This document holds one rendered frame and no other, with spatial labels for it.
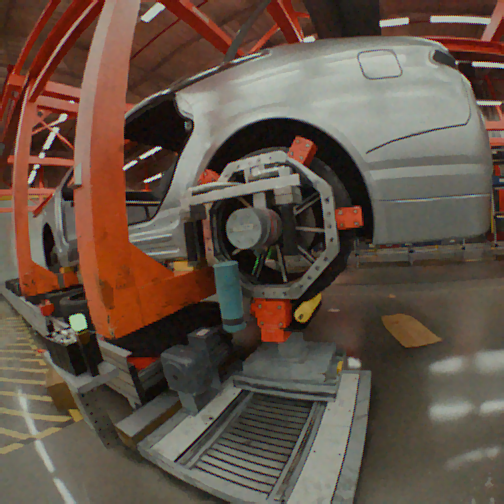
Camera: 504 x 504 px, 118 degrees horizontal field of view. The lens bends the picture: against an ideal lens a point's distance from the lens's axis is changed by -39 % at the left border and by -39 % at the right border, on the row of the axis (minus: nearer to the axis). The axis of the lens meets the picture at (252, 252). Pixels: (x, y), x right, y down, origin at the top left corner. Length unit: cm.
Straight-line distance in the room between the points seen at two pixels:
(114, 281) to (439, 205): 119
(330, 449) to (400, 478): 29
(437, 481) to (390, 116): 130
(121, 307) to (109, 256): 19
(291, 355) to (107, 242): 92
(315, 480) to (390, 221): 91
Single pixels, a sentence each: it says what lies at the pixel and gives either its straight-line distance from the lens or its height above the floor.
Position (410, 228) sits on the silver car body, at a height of 80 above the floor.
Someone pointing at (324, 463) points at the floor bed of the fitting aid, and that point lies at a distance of 92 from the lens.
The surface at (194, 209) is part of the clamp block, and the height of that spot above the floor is 93.
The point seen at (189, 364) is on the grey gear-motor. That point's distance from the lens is 94.
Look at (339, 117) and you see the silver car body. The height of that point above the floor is 124.
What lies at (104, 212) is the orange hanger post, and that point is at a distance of 93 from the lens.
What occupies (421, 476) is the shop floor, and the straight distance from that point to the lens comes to 102.
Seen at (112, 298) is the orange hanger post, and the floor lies 67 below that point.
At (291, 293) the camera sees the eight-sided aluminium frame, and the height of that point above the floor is 60.
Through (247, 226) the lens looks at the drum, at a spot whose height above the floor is 86.
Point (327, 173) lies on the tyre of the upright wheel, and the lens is 93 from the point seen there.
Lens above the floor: 84
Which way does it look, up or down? 5 degrees down
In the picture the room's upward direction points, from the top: 7 degrees counter-clockwise
